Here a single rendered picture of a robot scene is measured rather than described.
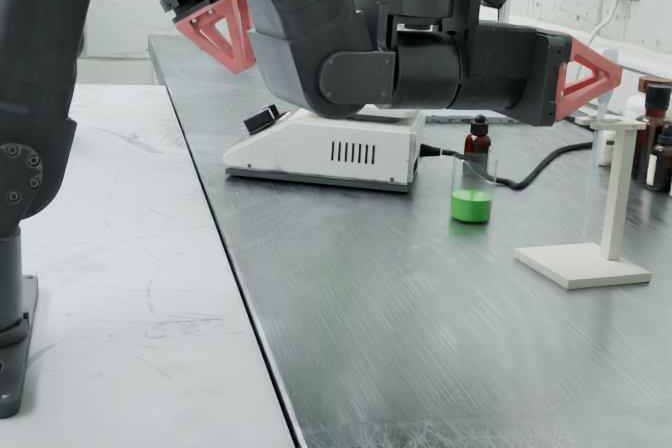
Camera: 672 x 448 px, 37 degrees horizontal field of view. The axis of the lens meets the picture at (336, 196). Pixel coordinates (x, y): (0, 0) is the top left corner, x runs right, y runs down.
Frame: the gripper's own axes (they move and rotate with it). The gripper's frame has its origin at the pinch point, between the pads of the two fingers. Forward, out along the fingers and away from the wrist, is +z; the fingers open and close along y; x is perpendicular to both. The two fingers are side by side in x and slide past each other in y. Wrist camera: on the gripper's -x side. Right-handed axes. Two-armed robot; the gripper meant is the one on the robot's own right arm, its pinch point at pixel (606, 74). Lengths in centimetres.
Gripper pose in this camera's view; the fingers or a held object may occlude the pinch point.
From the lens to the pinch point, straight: 82.8
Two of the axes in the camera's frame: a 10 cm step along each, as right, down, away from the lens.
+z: 9.3, -0.3, 3.8
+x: -0.7, 9.7, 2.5
